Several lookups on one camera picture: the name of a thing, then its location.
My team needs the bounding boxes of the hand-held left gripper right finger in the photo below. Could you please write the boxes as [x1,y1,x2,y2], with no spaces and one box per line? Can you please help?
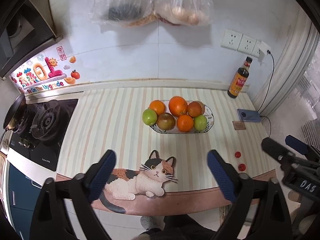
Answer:
[207,149,293,240]

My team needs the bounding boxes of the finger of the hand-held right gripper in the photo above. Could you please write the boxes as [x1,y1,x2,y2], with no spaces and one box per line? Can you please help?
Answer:
[261,137,298,167]
[285,135,320,164]

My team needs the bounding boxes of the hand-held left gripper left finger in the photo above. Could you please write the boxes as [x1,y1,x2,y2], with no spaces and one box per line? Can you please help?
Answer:
[29,149,117,240]

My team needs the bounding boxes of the green apple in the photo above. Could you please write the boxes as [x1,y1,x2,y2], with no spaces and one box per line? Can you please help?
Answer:
[193,115,208,131]
[142,108,158,126]

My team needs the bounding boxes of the medium orange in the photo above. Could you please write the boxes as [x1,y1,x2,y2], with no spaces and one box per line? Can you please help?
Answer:
[176,114,194,132]
[149,100,166,115]

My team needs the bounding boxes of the dark reddish orange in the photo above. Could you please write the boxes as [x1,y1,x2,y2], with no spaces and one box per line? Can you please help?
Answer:
[187,101,202,118]

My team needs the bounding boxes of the floral oval plate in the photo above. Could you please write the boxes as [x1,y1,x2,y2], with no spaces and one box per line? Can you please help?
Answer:
[147,100,214,134]

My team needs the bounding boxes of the large orange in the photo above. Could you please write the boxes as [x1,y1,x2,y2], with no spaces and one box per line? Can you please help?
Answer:
[168,96,188,117]

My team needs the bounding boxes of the person's right hand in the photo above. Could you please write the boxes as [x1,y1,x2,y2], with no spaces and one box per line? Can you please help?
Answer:
[287,189,319,234]

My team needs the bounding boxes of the blue smartphone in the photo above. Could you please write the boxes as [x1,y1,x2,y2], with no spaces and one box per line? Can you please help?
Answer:
[237,108,262,122]

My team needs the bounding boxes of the frosted glass sliding door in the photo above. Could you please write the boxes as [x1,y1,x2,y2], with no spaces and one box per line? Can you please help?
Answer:
[252,5,320,150]

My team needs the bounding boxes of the striped cat print mat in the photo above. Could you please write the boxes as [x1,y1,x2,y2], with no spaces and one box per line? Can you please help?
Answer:
[55,86,278,215]

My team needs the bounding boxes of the person's dark trousers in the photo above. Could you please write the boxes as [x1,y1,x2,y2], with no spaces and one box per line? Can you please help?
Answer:
[139,214,225,240]

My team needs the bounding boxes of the dark soy sauce bottle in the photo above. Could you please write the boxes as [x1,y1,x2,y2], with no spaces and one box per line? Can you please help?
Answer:
[227,56,253,99]

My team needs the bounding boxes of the black gas stove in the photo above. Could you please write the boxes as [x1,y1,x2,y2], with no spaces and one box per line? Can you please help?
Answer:
[11,99,78,165]

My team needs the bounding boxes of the blue kitchen cabinet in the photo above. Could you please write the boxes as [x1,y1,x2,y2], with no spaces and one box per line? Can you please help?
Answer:
[6,160,44,233]

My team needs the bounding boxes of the white charger plug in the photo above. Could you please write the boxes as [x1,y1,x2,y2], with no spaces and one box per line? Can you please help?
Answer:
[257,42,272,60]

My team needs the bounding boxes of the black frying pan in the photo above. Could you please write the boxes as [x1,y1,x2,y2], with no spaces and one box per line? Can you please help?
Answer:
[0,94,27,143]

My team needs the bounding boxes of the black range hood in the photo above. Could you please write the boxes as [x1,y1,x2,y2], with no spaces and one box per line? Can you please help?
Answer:
[0,0,63,79]

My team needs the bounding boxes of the plastic bag with eggs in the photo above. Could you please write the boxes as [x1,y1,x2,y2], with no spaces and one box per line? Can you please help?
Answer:
[153,0,213,27]

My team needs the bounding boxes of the plastic bag with dark contents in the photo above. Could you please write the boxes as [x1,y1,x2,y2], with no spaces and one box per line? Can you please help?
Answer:
[90,0,153,28]

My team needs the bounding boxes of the black charging cable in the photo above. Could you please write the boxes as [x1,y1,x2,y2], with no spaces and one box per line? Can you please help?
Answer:
[257,51,275,137]

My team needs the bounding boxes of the white wall socket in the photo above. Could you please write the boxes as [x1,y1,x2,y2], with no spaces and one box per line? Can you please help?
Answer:
[251,40,262,57]
[221,29,243,50]
[237,35,256,54]

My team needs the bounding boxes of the colourful wall sticker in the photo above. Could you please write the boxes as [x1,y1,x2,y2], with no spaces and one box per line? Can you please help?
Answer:
[9,46,81,94]

